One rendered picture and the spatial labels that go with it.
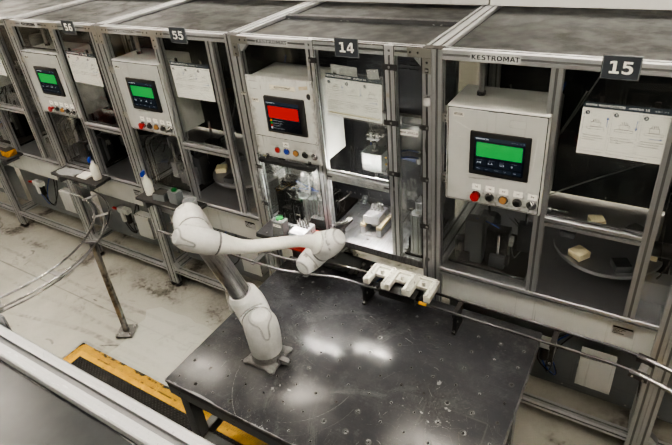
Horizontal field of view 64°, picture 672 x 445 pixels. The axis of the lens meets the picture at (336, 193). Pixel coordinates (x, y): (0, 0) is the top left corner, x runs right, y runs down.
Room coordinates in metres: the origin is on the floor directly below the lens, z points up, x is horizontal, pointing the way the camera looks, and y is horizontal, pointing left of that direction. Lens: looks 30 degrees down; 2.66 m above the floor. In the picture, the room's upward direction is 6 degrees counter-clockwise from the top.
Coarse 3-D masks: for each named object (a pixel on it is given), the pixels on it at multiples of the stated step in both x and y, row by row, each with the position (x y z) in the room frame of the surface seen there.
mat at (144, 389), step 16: (80, 352) 2.71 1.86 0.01; (96, 352) 2.70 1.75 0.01; (80, 368) 2.57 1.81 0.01; (96, 368) 2.55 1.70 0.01; (112, 368) 2.54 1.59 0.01; (128, 368) 2.53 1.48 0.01; (112, 384) 2.40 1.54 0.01; (128, 384) 2.39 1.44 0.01; (144, 384) 2.38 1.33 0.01; (160, 384) 2.37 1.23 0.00; (144, 400) 2.25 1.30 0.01; (160, 400) 2.24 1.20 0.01; (176, 400) 2.23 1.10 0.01; (176, 416) 2.11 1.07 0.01; (208, 416) 2.09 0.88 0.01; (224, 432) 1.97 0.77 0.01; (240, 432) 1.96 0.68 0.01
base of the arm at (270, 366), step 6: (282, 348) 1.87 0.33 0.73; (288, 348) 1.89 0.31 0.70; (282, 354) 1.84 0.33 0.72; (288, 354) 1.87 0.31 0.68; (246, 360) 1.84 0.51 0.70; (252, 360) 1.83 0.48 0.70; (258, 360) 1.80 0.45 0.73; (270, 360) 1.80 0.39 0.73; (276, 360) 1.81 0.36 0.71; (282, 360) 1.81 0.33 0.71; (288, 360) 1.80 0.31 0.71; (258, 366) 1.80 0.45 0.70; (264, 366) 1.79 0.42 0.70; (270, 366) 1.79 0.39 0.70; (276, 366) 1.79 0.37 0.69; (270, 372) 1.76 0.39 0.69
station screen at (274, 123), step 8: (272, 104) 2.61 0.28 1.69; (280, 104) 2.58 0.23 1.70; (288, 104) 2.55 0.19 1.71; (272, 120) 2.62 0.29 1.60; (280, 120) 2.59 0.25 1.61; (288, 120) 2.56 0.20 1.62; (272, 128) 2.62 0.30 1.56; (280, 128) 2.59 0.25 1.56; (288, 128) 2.56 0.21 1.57; (296, 128) 2.54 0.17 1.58
